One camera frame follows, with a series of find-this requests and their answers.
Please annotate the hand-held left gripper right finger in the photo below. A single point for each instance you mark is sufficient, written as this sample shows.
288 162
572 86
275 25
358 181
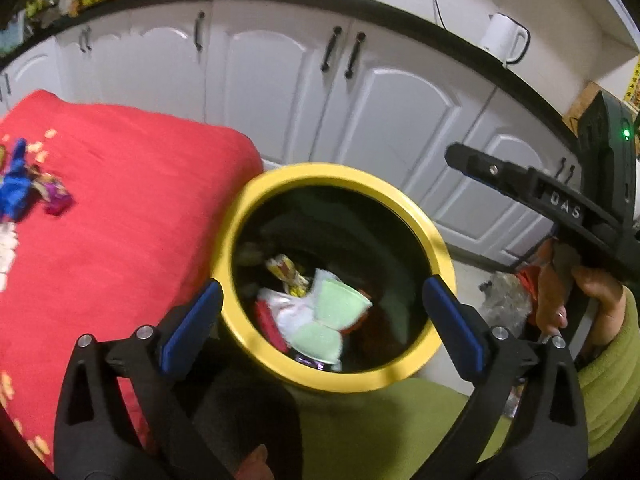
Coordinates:
452 325

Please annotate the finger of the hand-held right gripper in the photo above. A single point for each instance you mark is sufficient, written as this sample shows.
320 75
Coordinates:
480 165

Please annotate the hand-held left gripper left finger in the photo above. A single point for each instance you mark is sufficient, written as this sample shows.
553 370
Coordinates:
192 325

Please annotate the green foam net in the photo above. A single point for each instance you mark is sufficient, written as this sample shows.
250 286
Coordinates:
335 305

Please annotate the purple candy wrapper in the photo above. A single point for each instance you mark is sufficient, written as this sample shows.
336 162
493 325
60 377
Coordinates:
315 362

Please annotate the yellow-rimmed black bin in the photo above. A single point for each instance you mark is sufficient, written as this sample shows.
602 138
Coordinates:
350 172

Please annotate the person's right forearm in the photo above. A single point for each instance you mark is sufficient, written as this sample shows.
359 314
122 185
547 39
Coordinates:
615 385

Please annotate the person's right hand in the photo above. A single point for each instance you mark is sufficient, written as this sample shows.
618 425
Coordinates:
602 300

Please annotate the clear plastic bag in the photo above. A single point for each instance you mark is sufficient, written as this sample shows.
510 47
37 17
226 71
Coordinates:
505 302

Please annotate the red packet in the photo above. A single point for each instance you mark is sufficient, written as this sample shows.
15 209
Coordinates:
270 322

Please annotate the brown board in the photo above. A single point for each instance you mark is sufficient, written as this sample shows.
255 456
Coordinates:
582 105

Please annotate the orange plastic bag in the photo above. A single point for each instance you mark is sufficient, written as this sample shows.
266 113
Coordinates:
530 280

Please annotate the white crumpled paper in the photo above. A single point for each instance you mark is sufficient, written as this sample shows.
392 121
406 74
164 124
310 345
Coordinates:
285 312

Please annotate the red floral blanket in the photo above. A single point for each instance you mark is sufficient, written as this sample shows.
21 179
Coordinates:
125 260

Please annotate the yellow white wrapper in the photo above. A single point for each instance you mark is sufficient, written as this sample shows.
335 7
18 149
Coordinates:
287 272

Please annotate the white electric kettle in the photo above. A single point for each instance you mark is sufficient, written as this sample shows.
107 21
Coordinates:
502 37

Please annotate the colourful candy wrapper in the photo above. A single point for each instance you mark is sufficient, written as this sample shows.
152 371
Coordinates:
55 195

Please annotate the white foam net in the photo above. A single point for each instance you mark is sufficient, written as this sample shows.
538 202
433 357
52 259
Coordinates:
6 250

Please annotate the white kitchen cabinets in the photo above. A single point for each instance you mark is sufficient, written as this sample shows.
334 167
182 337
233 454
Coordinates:
280 85

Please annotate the blue wrapper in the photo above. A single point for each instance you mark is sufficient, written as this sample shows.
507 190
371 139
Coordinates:
17 185

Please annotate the yellow wall poster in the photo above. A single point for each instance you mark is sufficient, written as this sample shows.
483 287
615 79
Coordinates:
635 82

